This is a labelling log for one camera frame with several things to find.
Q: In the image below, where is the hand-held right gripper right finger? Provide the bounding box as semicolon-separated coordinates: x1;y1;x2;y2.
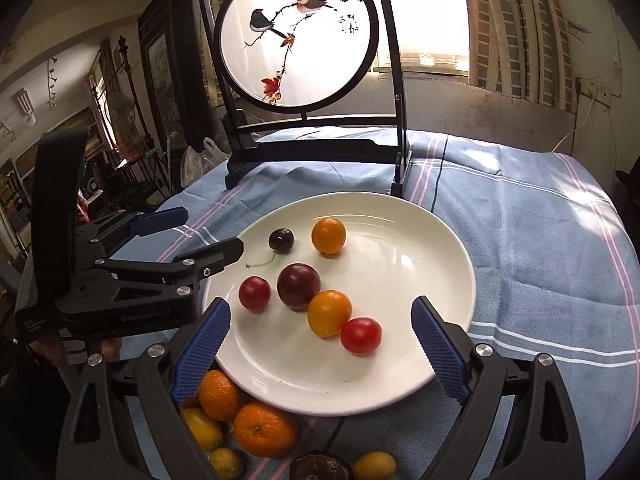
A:
410;296;588;480

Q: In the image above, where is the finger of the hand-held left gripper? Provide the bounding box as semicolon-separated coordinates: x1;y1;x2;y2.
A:
57;237;246;312
75;206;190;257

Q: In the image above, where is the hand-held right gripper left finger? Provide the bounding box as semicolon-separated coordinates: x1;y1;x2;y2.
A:
52;297;232;480

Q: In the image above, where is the mandarin orange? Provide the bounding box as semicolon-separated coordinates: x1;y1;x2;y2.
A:
233;402;299;459
197;370;246;423

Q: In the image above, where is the lemon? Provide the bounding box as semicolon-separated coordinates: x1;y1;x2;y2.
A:
180;406;224;452

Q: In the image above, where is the white plate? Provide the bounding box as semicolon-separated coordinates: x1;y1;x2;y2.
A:
201;191;477;416

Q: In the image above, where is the small yellow round fruit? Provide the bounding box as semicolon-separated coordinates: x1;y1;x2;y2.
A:
207;447;246;480
352;451;398;480

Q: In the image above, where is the dark brown mangosteen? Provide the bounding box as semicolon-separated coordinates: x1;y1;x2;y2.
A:
289;451;353;480

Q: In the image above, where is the person's left hand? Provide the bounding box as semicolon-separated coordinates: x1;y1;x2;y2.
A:
99;336;124;364

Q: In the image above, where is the small red tomato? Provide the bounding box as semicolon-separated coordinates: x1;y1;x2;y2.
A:
341;317;383;357
238;276;272;314

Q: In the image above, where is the dark cherry with stem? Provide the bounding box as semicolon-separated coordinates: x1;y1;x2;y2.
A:
245;228;296;269

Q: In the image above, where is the clear plastic bag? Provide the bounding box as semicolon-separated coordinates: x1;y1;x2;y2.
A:
180;137;231;188

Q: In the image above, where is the dark purple plum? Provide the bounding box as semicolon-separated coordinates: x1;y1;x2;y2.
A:
277;263;322;311

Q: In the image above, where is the small orange tomato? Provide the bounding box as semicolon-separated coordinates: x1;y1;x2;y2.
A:
307;290;353;339
311;217;347;256

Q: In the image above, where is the cluttered wooden shelf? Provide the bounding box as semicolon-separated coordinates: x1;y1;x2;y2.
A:
82;35;161;171

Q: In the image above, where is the blue striped tablecloth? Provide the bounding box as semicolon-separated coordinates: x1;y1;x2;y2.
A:
50;125;640;480

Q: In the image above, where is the dark wooden framed cabinet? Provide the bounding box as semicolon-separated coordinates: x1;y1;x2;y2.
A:
137;0;213;141

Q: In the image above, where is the round bird painting screen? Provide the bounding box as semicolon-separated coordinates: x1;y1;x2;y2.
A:
198;0;415;198

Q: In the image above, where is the bright window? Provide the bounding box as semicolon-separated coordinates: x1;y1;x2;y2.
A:
350;0;473;76

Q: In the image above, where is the white power cable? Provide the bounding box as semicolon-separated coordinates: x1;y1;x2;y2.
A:
550;95;596;153

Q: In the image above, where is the wall power outlet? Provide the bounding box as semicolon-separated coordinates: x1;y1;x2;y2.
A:
575;77;612;106

